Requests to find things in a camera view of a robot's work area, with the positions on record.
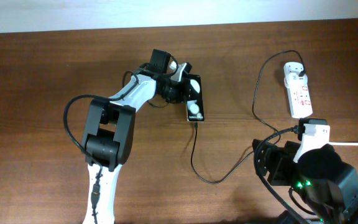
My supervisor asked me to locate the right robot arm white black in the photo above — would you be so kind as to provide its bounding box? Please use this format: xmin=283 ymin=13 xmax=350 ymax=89
xmin=252 ymin=139 xmax=358 ymax=223

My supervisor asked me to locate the white power strip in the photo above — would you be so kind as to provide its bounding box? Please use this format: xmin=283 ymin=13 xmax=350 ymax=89
xmin=283 ymin=61 xmax=313 ymax=119

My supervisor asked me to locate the black smartphone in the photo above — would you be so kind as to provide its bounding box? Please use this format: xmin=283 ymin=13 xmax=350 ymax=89
xmin=185 ymin=74 xmax=204 ymax=122

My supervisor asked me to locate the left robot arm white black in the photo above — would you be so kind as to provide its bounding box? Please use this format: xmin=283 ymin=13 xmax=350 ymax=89
xmin=80 ymin=49 xmax=203 ymax=223

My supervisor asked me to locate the black USB charging cable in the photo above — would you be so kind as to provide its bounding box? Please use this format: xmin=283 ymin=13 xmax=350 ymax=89
xmin=190 ymin=50 xmax=307 ymax=185

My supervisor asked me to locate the white USB charger adapter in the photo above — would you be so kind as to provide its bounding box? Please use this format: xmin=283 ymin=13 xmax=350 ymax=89
xmin=283 ymin=62 xmax=308 ymax=88

